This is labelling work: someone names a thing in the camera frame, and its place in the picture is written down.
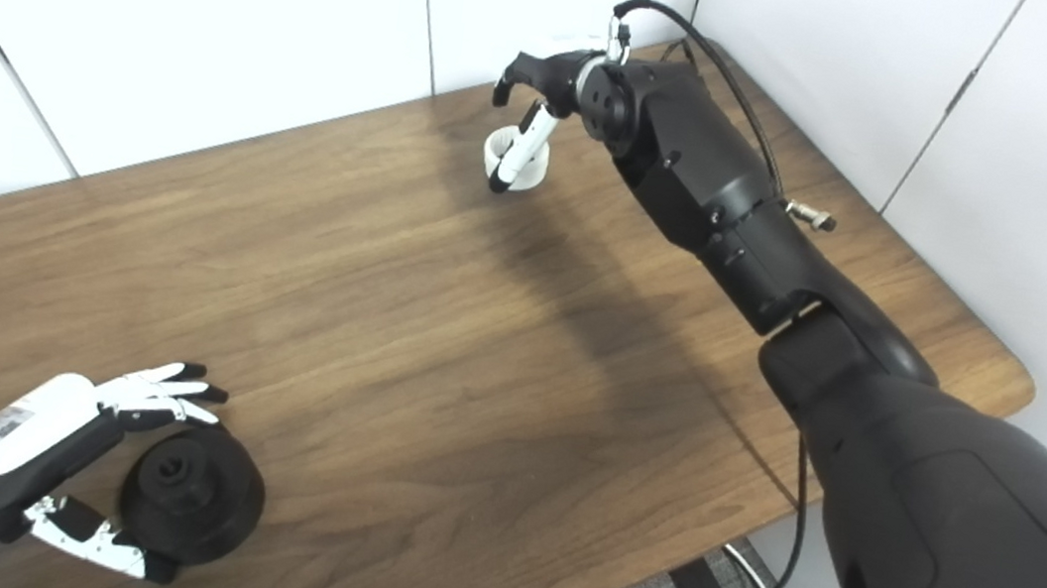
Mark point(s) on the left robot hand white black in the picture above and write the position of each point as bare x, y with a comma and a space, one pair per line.
17, 432

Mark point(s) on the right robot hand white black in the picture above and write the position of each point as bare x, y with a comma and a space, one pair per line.
551, 73

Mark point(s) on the round black stepped part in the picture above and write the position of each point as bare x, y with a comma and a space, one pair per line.
208, 505

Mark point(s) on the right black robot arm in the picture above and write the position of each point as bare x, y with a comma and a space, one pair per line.
956, 517

